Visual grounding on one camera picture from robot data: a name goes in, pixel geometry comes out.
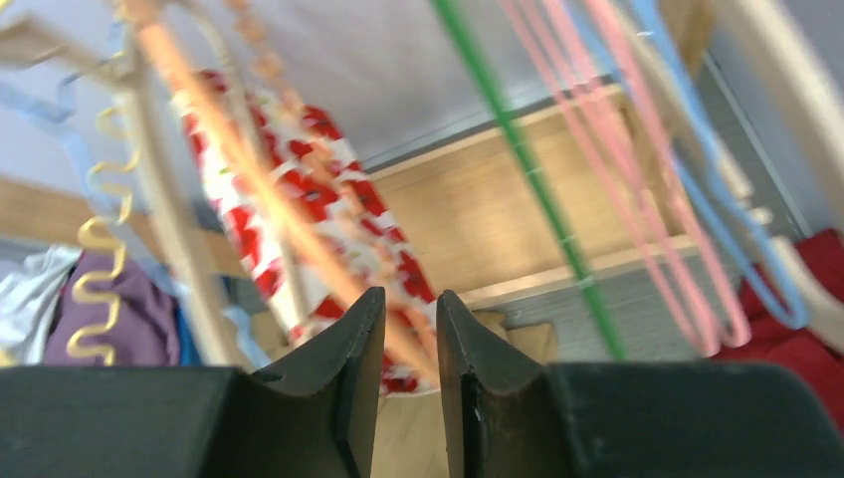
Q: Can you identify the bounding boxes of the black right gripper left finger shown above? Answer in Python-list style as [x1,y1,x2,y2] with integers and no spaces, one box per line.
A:
[1,288,385,477]

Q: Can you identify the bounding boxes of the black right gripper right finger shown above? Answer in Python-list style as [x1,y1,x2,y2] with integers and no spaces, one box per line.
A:
[436,291,843,477]

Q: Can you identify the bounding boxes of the red poppy print skirt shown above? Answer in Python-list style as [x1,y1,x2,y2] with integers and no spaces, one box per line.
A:
[170,91,436,352]

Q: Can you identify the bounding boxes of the tan garment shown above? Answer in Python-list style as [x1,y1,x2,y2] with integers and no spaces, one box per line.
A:
[253,309,567,477]

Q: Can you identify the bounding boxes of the orange hanger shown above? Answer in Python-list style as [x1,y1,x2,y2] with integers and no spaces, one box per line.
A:
[140,1,440,394]

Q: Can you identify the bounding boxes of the wooden hanger rack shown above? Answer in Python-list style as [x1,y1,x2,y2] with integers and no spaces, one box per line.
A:
[0,0,727,312]

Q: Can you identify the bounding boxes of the light wooden hanger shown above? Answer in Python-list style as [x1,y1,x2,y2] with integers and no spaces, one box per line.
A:
[118,0,317,370]

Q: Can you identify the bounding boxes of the green hanger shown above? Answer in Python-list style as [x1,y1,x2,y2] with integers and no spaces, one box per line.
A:
[431,0,628,360]

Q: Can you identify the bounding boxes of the wavy wooden hanger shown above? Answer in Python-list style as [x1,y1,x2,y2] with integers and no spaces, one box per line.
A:
[66,0,143,367]

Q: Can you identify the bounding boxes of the pink hanger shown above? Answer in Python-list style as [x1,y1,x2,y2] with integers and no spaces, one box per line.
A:
[502,1,751,358]

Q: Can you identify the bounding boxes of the beige wooden hanger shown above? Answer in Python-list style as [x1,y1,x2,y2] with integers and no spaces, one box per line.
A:
[709,0,844,338]

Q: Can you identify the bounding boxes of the purple garment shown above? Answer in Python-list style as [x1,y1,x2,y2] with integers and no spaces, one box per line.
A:
[43,252,180,365]

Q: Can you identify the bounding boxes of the red garment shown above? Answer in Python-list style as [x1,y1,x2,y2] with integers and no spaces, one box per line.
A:
[712,229,844,433]

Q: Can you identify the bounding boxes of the white garment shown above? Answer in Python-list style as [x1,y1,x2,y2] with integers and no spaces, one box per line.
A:
[1,245,82,364]

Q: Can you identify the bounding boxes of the light blue wire hanger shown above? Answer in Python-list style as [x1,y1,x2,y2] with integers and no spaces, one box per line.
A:
[586,1,815,330]

